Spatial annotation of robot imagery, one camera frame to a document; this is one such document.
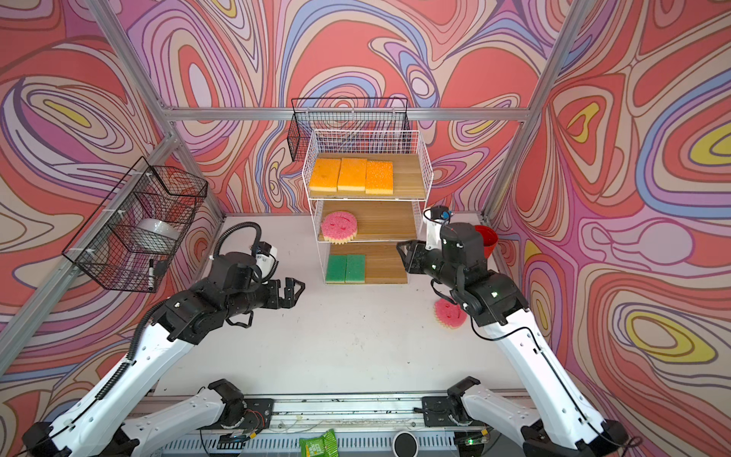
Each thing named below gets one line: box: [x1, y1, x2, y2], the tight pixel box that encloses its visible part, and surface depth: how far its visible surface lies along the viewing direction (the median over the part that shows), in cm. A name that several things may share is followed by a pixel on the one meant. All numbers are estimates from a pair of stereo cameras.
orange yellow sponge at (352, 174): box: [336, 158, 368, 192], surface depth 72 cm
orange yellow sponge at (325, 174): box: [309, 158, 342, 192], surface depth 71 cm
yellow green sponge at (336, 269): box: [325, 254, 348, 285], surface depth 101 cm
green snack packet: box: [298, 428, 339, 457], surface depth 70 cm
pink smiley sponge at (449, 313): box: [434, 298, 468, 329], surface depth 90 cm
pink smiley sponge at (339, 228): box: [321, 210, 358, 245], surface depth 80 cm
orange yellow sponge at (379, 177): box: [365, 159, 394, 196], surface depth 71 cm
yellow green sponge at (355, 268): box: [344, 254, 367, 284], surface depth 101 cm
